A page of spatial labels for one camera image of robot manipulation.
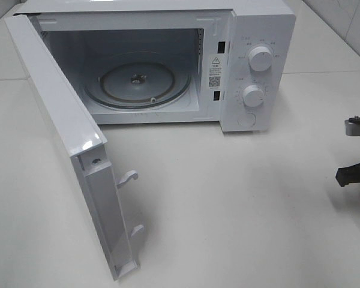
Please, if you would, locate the white microwave oven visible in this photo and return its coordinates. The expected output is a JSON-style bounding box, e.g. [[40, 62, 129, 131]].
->
[[6, 1, 296, 132]]

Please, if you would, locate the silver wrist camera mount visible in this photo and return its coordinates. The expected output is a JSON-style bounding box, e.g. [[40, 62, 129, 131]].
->
[[344, 116, 360, 136]]

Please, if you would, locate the white microwave knob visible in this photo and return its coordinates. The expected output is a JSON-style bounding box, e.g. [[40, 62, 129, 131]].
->
[[242, 85, 265, 107], [248, 45, 273, 72]]

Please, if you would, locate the glass microwave turntable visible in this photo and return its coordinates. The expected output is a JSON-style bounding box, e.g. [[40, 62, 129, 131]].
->
[[83, 52, 193, 110]]

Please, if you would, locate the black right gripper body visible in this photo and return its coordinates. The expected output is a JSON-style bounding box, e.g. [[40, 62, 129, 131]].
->
[[335, 163, 360, 187]]

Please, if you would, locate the lower white microwave knob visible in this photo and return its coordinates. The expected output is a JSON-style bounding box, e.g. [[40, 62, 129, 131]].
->
[[242, 85, 265, 107]]

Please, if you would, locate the upper white microwave knob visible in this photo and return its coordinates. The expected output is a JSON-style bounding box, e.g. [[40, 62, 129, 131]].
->
[[248, 45, 273, 72]]

